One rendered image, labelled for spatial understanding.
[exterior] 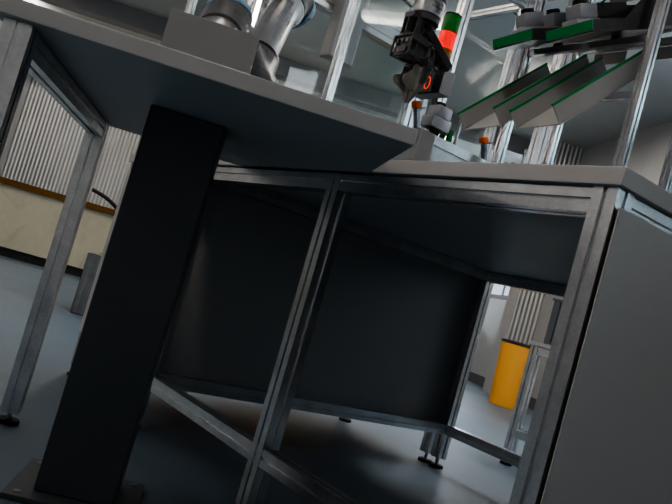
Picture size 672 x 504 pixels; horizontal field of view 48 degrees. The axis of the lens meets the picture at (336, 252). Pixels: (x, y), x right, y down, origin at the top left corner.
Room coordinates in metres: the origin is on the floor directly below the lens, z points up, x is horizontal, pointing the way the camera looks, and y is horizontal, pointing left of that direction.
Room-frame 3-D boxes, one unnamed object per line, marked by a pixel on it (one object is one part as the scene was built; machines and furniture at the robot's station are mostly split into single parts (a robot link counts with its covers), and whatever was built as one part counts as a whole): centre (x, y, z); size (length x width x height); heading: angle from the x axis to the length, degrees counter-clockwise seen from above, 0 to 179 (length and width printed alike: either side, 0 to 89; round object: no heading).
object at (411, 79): (1.79, -0.06, 1.10); 0.06 x 0.03 x 0.09; 126
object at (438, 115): (1.88, -0.16, 1.06); 0.08 x 0.04 x 0.07; 126
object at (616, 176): (2.13, -0.51, 0.84); 1.50 x 1.41 x 0.03; 36
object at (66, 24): (1.64, 0.34, 0.84); 0.90 x 0.70 x 0.03; 8
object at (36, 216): (9.21, 3.03, 0.41); 2.16 x 1.75 x 0.81; 8
